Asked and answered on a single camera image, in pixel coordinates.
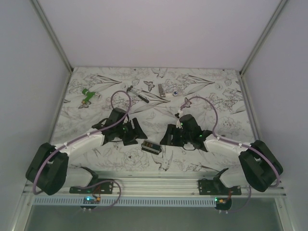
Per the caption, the small black hammer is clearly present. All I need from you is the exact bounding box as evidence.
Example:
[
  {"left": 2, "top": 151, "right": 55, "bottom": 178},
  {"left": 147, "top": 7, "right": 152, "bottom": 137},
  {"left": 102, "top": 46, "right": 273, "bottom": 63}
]
[{"left": 126, "top": 85, "right": 150, "bottom": 103}]

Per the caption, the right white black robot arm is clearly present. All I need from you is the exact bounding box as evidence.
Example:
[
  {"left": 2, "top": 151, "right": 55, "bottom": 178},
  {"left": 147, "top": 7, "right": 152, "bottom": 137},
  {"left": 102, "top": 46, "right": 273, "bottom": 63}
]
[{"left": 160, "top": 114, "right": 283, "bottom": 195}]

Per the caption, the green plastic connector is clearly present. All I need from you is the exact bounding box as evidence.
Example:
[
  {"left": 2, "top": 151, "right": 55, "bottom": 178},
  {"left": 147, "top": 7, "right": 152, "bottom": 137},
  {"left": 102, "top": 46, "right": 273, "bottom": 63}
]
[{"left": 78, "top": 89, "right": 96, "bottom": 109}]

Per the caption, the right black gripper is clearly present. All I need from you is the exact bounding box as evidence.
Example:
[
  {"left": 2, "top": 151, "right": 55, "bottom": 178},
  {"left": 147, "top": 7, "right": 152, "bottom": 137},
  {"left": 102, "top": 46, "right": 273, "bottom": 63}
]
[{"left": 159, "top": 124, "right": 192, "bottom": 147}]

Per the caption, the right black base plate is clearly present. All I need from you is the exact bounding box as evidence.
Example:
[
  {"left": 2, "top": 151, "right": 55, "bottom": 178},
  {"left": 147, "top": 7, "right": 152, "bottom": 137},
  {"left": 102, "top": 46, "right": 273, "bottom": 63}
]
[{"left": 198, "top": 179, "right": 242, "bottom": 196}]

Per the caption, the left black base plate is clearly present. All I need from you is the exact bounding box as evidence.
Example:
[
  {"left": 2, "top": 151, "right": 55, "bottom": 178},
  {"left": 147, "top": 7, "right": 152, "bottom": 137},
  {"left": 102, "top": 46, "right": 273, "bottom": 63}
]
[{"left": 69, "top": 179, "right": 114, "bottom": 195}]

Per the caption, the aluminium rail frame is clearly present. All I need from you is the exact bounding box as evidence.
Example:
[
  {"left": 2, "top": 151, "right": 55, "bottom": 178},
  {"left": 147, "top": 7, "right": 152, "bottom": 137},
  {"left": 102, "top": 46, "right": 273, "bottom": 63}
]
[{"left": 22, "top": 172, "right": 286, "bottom": 198}]

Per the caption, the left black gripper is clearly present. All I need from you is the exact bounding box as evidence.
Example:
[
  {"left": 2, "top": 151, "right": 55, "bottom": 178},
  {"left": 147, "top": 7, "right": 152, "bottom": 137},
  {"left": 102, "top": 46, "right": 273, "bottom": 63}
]
[{"left": 115, "top": 118, "right": 147, "bottom": 146}]

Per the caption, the black fuse box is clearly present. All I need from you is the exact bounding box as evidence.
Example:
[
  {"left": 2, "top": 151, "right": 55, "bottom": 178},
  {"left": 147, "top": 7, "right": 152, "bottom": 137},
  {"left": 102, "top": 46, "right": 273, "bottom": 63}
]
[{"left": 141, "top": 141, "right": 161, "bottom": 155}]

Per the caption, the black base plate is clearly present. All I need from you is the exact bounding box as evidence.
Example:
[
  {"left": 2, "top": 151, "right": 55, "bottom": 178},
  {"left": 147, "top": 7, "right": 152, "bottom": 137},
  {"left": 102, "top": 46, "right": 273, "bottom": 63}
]
[
  {"left": 69, "top": 179, "right": 114, "bottom": 195},
  {"left": 198, "top": 179, "right": 242, "bottom": 196}
]

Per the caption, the right small circuit board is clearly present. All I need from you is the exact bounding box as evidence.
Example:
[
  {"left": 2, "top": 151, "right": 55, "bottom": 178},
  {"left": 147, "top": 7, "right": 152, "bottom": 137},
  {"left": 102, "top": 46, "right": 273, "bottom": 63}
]
[{"left": 215, "top": 197, "right": 232, "bottom": 211}]

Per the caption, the left small circuit board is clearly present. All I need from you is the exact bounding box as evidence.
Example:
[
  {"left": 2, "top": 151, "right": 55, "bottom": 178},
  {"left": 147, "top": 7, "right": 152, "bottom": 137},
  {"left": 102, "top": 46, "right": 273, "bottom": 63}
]
[{"left": 83, "top": 196, "right": 101, "bottom": 205}]

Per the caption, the grey metal clip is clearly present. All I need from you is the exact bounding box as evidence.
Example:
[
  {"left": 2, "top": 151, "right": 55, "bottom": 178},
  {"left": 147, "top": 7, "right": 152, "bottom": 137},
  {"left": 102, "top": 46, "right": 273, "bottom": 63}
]
[{"left": 158, "top": 84, "right": 166, "bottom": 98}]

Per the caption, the white slotted cable duct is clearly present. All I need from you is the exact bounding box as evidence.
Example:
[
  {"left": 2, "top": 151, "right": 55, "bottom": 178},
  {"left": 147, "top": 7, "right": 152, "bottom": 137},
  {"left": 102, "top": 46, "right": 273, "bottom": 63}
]
[{"left": 33, "top": 196, "right": 216, "bottom": 207}]

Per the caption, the floral printed table mat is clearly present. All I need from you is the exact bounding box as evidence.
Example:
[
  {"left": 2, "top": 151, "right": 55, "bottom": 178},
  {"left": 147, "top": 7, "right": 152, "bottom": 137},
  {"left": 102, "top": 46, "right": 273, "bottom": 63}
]
[{"left": 52, "top": 67, "right": 255, "bottom": 173}]

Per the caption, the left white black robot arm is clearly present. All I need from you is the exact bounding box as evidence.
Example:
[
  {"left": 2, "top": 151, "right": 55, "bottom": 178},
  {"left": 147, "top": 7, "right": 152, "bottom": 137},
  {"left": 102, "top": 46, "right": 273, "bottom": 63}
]
[{"left": 26, "top": 108, "right": 147, "bottom": 195}]

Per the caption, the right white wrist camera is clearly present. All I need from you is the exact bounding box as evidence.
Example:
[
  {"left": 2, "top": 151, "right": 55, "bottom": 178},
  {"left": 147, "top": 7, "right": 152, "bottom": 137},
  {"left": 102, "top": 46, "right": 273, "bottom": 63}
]
[{"left": 175, "top": 109, "right": 183, "bottom": 129}]

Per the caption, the small circuit board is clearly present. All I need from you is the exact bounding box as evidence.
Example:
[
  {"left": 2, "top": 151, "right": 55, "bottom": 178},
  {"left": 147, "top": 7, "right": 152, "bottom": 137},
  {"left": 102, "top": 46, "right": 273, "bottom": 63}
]
[
  {"left": 215, "top": 197, "right": 232, "bottom": 211},
  {"left": 83, "top": 196, "right": 101, "bottom": 205}
]

